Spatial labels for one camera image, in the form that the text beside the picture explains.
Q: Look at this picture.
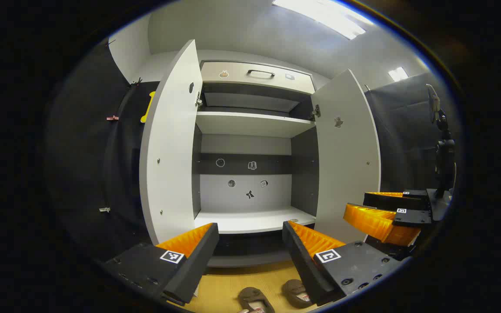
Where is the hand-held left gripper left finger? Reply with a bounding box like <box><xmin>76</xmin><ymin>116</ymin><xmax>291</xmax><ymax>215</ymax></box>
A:
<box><xmin>103</xmin><ymin>223</ymin><xmax>220</xmax><ymax>306</ymax></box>

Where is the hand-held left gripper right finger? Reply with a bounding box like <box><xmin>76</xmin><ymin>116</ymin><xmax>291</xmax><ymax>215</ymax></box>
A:
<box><xmin>282</xmin><ymin>220</ymin><xmax>403</xmax><ymax>307</ymax></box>

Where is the brown fuzzy shoe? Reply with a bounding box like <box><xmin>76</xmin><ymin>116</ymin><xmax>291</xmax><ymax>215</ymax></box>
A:
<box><xmin>282</xmin><ymin>279</ymin><xmax>314</xmax><ymax>309</ymax></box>
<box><xmin>237</xmin><ymin>287</ymin><xmax>276</xmax><ymax>313</ymax></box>

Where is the white shoe cabinet door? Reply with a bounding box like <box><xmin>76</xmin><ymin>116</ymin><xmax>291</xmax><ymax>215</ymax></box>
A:
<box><xmin>311</xmin><ymin>69</ymin><xmax>381</xmax><ymax>244</ymax></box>
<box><xmin>140</xmin><ymin>39</ymin><xmax>203</xmax><ymax>245</ymax></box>

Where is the white shoe cabinet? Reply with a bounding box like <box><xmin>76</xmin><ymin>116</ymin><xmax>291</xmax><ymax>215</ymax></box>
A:
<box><xmin>192</xmin><ymin>60</ymin><xmax>321</xmax><ymax>268</ymax></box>

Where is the black backdrop cloth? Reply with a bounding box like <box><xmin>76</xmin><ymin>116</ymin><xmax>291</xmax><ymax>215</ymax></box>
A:
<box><xmin>364</xmin><ymin>72</ymin><xmax>455</xmax><ymax>194</ymax></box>
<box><xmin>44</xmin><ymin>39</ymin><xmax>160</xmax><ymax>266</ymax></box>

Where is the small ceiling light panel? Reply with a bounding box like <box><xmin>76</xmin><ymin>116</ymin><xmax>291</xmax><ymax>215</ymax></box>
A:
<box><xmin>387</xmin><ymin>67</ymin><xmax>409</xmax><ymax>82</ymax></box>

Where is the long ceiling light panel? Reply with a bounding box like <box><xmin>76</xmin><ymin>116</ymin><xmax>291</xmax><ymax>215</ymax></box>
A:
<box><xmin>271</xmin><ymin>0</ymin><xmax>375</xmax><ymax>40</ymax></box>

